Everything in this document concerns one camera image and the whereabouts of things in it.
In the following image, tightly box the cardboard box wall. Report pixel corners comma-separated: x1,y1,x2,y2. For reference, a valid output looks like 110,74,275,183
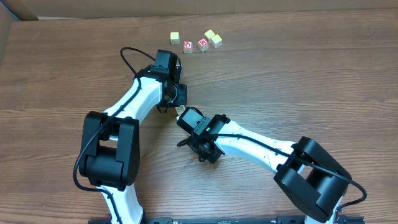
1,0,397,20

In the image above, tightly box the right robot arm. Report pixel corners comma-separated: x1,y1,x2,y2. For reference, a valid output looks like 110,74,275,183
177,107,367,223

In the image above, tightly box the white picture block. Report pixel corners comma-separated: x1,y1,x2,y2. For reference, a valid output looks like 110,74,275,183
175,105,186,116

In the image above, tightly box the red block letter E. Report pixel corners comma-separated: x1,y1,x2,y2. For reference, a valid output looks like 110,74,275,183
197,37,209,52

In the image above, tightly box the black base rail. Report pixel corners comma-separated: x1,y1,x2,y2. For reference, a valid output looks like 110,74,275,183
88,216,365,224

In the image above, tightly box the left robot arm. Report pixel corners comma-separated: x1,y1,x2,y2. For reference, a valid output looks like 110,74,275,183
72,50,187,223

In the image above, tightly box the yellow block right of E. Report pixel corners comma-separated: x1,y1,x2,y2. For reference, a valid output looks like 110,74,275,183
211,34,223,49

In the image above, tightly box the red block letter O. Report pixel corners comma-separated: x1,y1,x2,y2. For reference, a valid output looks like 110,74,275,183
183,41,193,54

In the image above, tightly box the yellow block far left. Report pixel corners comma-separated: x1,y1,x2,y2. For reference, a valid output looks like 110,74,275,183
170,32,180,45

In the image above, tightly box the yellow block back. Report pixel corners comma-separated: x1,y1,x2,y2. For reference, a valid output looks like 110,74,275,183
204,29,215,42

